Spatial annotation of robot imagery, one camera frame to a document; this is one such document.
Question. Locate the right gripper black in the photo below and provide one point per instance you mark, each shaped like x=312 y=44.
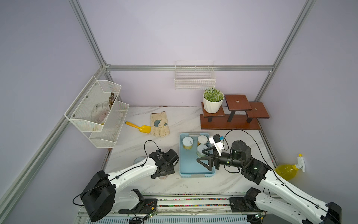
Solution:
x=209 y=166

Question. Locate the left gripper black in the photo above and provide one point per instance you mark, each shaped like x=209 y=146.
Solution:
x=170 y=170

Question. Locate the green label can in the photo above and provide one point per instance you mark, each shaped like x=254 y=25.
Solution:
x=200 y=149

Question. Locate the white lid can orange label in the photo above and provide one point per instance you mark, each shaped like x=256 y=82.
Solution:
x=202 y=140

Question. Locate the light blue plastic basket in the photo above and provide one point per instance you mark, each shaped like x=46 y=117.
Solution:
x=189 y=167

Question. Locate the can with yellow label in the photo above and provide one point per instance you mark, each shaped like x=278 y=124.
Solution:
x=187 y=143

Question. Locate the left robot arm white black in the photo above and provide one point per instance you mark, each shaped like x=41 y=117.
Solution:
x=104 y=192

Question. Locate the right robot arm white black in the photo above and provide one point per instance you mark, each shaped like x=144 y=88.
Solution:
x=296 y=206

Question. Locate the pull-tab can middle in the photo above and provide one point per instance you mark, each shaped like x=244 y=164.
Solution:
x=139 y=160

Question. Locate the beige work gloves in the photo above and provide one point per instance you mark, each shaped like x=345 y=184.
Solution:
x=159 y=125

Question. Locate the yellow plastic scoop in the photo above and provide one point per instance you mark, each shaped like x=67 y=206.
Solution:
x=143 y=129

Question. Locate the brown wooden tiered stand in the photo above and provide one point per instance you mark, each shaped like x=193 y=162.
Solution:
x=243 y=115

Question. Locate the white pot green succulent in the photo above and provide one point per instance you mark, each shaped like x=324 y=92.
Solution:
x=212 y=100

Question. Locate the yellow spray bottle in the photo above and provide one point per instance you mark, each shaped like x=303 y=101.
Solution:
x=289 y=171

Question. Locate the white mesh two-tier rack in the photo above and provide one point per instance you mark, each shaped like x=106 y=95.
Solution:
x=79 y=113

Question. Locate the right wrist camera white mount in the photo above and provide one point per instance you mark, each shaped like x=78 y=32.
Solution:
x=217 y=141

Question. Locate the aluminium front rail frame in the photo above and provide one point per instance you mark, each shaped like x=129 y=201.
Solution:
x=183 y=209

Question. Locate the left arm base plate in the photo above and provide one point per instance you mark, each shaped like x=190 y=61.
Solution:
x=145 y=206

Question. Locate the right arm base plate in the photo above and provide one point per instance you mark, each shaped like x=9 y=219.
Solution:
x=241 y=204

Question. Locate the white wire wall basket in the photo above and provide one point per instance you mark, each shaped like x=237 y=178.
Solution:
x=194 y=75

